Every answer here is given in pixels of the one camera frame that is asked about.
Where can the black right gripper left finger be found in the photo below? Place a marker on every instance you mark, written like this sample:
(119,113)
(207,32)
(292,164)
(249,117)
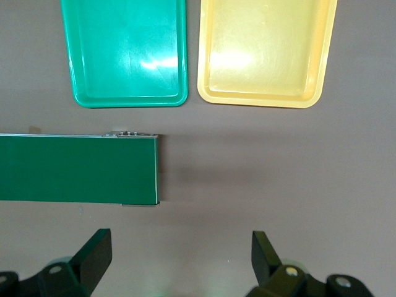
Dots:
(92,260)

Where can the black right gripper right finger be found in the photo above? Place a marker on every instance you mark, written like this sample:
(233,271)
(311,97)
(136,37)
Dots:
(266,263)

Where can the green belt conveyor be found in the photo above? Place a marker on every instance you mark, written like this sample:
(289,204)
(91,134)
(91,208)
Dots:
(77,168)

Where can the green plastic tray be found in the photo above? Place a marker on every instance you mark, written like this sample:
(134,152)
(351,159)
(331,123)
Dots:
(123,46)

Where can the yellow plastic tray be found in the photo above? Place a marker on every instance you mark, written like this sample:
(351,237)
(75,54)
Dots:
(263,46)

